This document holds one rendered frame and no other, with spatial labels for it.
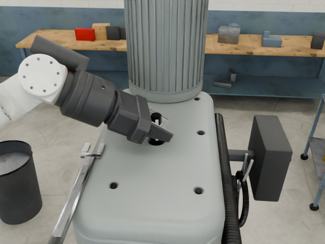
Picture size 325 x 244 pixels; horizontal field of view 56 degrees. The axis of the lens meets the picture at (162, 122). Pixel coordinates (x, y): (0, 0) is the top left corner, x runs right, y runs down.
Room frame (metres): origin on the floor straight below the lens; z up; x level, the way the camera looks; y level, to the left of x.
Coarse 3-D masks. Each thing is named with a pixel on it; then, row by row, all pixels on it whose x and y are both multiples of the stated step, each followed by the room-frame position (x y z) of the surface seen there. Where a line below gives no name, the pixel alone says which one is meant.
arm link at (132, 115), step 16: (96, 80) 0.48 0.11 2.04; (96, 96) 0.46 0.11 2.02; (112, 96) 0.47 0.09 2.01; (128, 96) 0.52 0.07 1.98; (96, 112) 0.45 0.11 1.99; (112, 112) 0.47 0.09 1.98; (128, 112) 0.46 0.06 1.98; (144, 112) 0.48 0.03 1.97; (112, 128) 0.45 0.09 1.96; (128, 128) 0.46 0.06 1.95; (144, 128) 0.45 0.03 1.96
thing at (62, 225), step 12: (84, 156) 0.45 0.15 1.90; (96, 156) 0.45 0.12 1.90; (84, 168) 0.41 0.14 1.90; (84, 180) 0.38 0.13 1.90; (72, 192) 0.35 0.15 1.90; (72, 204) 0.33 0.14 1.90; (60, 216) 0.30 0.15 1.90; (72, 216) 0.31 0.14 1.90; (60, 228) 0.28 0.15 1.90; (60, 240) 0.26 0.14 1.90
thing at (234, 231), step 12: (216, 120) 0.71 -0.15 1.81; (228, 156) 0.56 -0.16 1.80; (228, 168) 0.51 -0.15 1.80; (228, 180) 0.48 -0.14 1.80; (228, 192) 0.44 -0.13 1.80; (228, 204) 0.41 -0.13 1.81; (228, 216) 0.38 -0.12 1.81; (228, 228) 0.35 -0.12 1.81; (228, 240) 0.33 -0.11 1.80; (240, 240) 0.33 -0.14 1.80
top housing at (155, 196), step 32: (192, 128) 0.55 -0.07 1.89; (96, 160) 0.44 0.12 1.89; (128, 160) 0.44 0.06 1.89; (160, 160) 0.44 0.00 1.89; (192, 160) 0.44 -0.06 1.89; (96, 192) 0.36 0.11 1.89; (128, 192) 0.36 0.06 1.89; (160, 192) 0.36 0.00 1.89; (192, 192) 0.36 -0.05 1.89; (96, 224) 0.30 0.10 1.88; (128, 224) 0.30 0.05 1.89; (160, 224) 0.30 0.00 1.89; (192, 224) 0.30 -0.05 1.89
